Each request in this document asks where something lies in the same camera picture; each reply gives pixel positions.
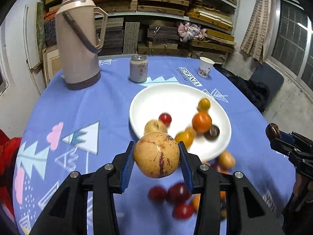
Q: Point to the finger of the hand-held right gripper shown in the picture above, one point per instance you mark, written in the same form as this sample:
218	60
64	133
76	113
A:
285	135
281	146

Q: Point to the beige brick-pattern cloth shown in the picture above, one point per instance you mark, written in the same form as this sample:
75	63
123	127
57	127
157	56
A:
259	24

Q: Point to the beige thermos flask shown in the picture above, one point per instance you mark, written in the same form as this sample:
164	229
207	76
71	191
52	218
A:
78	49

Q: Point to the beige pepino melon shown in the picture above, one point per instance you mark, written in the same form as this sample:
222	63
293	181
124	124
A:
156	154
154	127

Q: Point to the white metal shelf rack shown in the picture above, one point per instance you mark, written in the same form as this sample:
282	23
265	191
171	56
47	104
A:
236	12

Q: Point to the black jacket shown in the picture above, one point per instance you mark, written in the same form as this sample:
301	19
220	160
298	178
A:
251	90

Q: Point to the black chair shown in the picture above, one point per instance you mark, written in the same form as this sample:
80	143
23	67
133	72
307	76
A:
269	78

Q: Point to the pink crumpled cloth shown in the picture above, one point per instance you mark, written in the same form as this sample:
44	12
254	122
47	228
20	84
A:
190	30

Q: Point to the white-framed window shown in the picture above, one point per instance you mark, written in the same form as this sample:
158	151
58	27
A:
3	80

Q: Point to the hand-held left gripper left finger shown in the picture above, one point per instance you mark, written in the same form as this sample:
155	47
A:
127	171

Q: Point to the white oval plate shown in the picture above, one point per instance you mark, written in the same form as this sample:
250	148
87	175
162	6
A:
156	102

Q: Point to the white framed panel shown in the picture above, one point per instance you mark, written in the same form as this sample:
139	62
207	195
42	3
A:
29	41

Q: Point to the blue printed tablecloth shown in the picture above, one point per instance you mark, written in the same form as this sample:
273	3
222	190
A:
97	102

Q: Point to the dark red cherry tomato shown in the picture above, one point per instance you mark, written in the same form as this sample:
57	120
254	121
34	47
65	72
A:
178	193

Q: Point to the white printed paper cup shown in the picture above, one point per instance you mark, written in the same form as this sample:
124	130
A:
205	68

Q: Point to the yellow cherry tomato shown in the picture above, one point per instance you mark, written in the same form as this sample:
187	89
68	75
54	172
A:
192	130
184	137
204	104

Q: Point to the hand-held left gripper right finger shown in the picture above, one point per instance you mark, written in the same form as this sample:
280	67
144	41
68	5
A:
185	171

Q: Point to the barred window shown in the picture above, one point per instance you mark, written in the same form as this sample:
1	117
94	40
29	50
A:
291	36

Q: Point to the red cloth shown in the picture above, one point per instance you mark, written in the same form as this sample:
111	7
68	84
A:
9	156

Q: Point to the pale drink can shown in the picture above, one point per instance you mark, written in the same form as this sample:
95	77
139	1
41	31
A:
138	69

